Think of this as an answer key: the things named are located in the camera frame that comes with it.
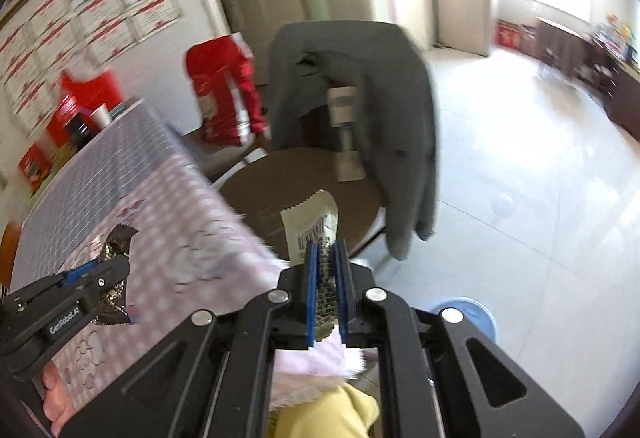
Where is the red photo box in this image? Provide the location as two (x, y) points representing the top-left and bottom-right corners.
(17, 143), (53, 195)

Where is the dark wooden cabinet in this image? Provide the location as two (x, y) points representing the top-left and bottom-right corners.
(577, 38), (640, 140)

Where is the blue trash bin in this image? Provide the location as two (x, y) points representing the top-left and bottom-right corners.
(430, 296), (499, 343)

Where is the pink checkered tablecloth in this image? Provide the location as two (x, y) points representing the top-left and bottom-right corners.
(8, 152), (369, 414)

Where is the round brown stool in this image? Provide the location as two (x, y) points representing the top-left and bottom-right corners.
(219, 148), (383, 259)

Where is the person's left hand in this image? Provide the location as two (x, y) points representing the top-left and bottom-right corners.
(40, 362), (76, 437)

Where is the red cardboard box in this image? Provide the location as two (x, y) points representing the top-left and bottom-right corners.
(495, 19), (521, 50)

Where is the brown wooden chair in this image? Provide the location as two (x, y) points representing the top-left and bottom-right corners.
(0, 221), (22, 289)

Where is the dark foil snack wrapper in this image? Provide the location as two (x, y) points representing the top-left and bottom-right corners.
(94, 224), (138, 325)

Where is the white paper cup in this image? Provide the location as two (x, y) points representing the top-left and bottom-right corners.
(91, 104), (112, 131)

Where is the yellow trouser leg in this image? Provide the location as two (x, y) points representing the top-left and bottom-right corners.
(266, 384), (380, 438)

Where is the cream snack packet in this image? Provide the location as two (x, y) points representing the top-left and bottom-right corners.
(280, 189), (338, 346)

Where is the red jacket on chair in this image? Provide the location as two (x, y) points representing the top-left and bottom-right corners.
(184, 32), (266, 147)

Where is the grey jacket on chair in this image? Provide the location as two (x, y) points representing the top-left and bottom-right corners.
(269, 20), (438, 261)

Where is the grey grid tablecloth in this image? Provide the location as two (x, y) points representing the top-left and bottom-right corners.
(10, 102), (183, 291)

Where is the cola bottle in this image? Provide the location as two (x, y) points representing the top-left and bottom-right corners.
(54, 93), (96, 150)

